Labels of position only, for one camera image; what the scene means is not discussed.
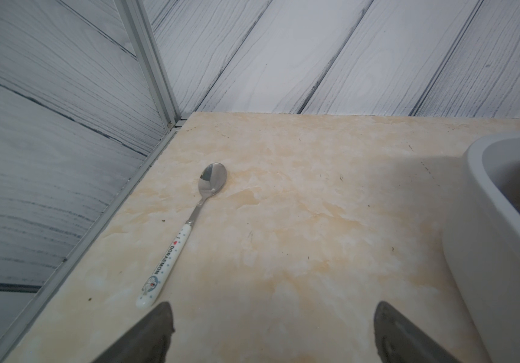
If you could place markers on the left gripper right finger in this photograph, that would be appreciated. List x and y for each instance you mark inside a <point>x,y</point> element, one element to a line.
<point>399,340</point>

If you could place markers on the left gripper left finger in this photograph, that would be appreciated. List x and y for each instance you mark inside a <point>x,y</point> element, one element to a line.
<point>147,341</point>

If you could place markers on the grey plastic storage box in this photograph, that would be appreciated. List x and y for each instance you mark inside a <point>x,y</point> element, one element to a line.
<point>481,242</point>

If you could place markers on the silver spoon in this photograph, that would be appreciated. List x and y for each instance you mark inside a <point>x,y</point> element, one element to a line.
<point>211,181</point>

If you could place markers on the left aluminium frame post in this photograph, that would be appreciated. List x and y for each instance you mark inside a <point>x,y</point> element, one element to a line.
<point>138,28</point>

